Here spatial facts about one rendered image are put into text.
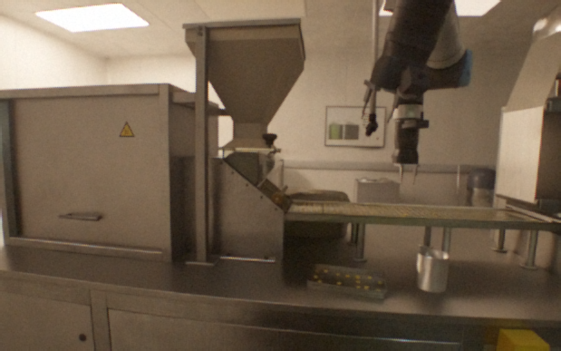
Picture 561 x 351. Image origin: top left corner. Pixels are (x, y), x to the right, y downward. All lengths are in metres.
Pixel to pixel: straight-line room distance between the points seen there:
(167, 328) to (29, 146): 0.79
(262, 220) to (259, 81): 0.44
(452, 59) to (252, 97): 0.55
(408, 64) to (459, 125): 4.71
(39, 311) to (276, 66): 0.98
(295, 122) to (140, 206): 3.91
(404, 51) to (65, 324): 1.04
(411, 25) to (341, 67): 4.40
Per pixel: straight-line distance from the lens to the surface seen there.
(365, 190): 4.22
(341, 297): 0.76
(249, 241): 0.95
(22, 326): 1.17
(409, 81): 0.44
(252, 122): 0.96
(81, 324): 1.01
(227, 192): 0.93
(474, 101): 5.31
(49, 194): 1.23
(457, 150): 5.16
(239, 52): 0.92
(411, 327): 0.77
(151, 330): 0.88
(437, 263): 0.83
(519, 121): 1.21
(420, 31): 0.47
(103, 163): 1.06
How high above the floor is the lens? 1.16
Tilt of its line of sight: 6 degrees down
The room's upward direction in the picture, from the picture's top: 1 degrees clockwise
